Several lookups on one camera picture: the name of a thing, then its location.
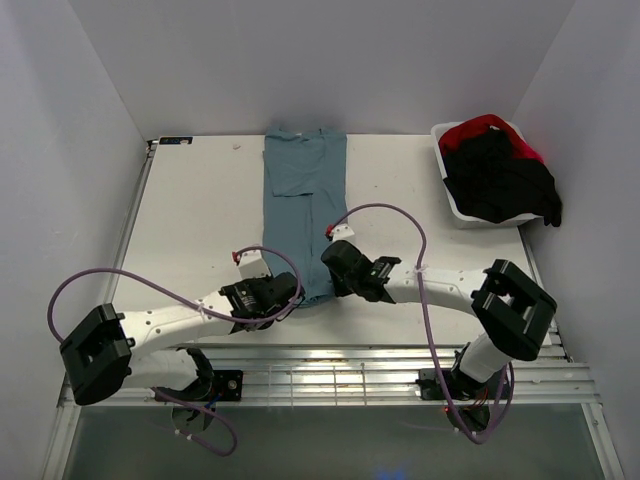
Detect blue t shirt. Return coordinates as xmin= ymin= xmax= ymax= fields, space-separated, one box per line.
xmin=262 ymin=127 xmax=347 ymax=308

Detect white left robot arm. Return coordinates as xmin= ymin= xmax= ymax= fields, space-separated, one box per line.
xmin=59 ymin=272 xmax=305 ymax=406

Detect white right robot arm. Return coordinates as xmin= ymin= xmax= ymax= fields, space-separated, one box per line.
xmin=321 ymin=240 xmax=557 ymax=397

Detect white perforated plastic basket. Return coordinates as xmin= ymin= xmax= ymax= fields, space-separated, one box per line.
xmin=430 ymin=118 xmax=546 ymax=231

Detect red t shirt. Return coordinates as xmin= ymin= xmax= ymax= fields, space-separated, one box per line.
xmin=438 ymin=114 xmax=544 ymax=163

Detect black t shirt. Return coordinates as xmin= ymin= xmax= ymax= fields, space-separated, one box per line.
xmin=442 ymin=130 xmax=563 ymax=227

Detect blue label sticker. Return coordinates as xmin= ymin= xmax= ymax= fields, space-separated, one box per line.
xmin=158 ymin=136 xmax=193 ymax=145

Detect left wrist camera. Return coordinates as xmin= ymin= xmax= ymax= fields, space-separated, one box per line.
xmin=232 ymin=250 xmax=271 ymax=280

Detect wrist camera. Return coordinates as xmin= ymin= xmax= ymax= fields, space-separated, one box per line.
xmin=325 ymin=224 xmax=356 ymax=242
xmin=232 ymin=250 xmax=271 ymax=280

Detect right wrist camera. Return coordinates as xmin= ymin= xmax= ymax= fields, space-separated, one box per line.
xmin=325 ymin=224 xmax=356 ymax=242

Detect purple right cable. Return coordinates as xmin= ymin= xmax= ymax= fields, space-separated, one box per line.
xmin=329 ymin=202 xmax=515 ymax=445

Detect purple cable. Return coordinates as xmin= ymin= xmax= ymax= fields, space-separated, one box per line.
xmin=329 ymin=202 xmax=515 ymax=445
xmin=47 ymin=243 xmax=304 ymax=457

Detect aluminium frame rail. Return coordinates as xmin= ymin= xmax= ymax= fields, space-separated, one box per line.
xmin=43 ymin=346 xmax=628 ymax=479

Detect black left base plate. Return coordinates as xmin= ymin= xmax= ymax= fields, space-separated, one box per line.
xmin=203 ymin=370 xmax=244 ymax=403

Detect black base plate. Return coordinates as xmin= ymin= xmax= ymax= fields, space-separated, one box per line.
xmin=203 ymin=370 xmax=244 ymax=403
xmin=415 ymin=368 xmax=511 ymax=401

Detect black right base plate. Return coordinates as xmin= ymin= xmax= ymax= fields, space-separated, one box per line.
xmin=415 ymin=368 xmax=511 ymax=401

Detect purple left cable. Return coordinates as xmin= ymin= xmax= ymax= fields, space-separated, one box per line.
xmin=47 ymin=243 xmax=304 ymax=457

